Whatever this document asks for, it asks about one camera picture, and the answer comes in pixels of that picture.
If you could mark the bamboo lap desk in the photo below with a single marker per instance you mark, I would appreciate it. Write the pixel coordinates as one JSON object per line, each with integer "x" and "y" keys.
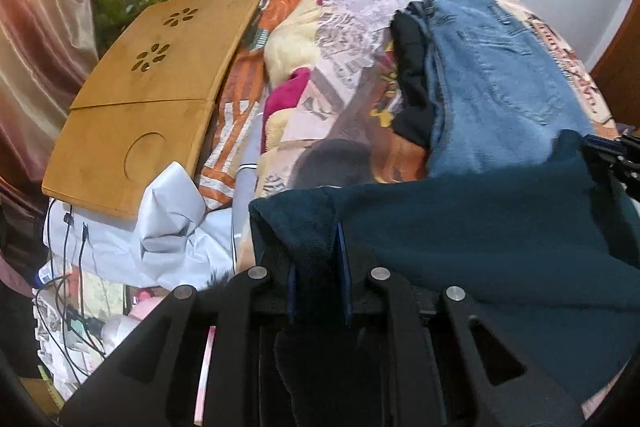
{"x": 150, "y": 107}

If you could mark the black garment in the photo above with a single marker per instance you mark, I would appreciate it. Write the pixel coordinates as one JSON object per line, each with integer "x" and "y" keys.
{"x": 412, "y": 72}

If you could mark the brown wooden door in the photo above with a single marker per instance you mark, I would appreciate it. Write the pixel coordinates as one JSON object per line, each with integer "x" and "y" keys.
{"x": 620, "y": 72}

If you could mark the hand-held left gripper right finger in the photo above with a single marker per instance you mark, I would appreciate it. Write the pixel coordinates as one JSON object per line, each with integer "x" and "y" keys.
{"x": 343, "y": 277}

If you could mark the pale blue cloth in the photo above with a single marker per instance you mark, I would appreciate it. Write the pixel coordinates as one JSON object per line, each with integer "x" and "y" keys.
{"x": 170, "y": 217}

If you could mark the brown satin curtain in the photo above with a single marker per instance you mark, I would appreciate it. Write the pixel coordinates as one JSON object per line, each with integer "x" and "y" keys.
{"x": 40, "y": 32}

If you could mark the printed blanket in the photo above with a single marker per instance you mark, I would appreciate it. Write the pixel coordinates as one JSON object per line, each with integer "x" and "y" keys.
{"x": 350, "y": 7}

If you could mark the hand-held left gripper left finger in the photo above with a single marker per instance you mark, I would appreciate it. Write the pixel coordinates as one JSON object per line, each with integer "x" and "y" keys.
{"x": 292, "y": 294}

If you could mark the blue denim jeans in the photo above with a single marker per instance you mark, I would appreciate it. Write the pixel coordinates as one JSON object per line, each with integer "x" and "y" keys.
{"x": 490, "y": 82}

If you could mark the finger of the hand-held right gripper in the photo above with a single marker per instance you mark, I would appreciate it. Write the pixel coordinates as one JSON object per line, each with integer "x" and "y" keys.
{"x": 602, "y": 143}

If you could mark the dark teal sweater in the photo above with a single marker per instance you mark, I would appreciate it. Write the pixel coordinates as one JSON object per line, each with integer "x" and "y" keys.
{"x": 475, "y": 232}

